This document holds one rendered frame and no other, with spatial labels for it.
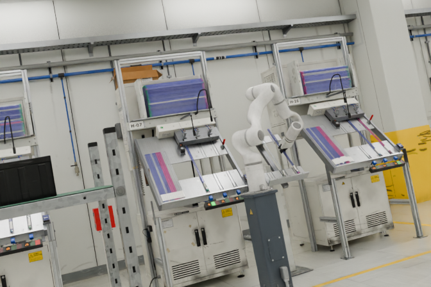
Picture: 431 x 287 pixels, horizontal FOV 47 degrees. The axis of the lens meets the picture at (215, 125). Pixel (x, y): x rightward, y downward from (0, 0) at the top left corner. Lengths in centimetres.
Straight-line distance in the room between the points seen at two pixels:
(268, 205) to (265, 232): 17
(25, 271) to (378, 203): 296
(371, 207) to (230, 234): 135
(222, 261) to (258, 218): 91
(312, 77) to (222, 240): 170
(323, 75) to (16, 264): 300
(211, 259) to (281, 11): 356
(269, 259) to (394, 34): 406
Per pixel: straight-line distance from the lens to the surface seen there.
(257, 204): 322
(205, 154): 395
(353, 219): 459
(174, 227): 391
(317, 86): 467
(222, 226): 402
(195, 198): 362
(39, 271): 381
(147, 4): 592
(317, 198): 443
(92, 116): 550
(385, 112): 649
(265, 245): 326
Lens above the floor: 97
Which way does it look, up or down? 4 degrees up
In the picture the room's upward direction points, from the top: 11 degrees counter-clockwise
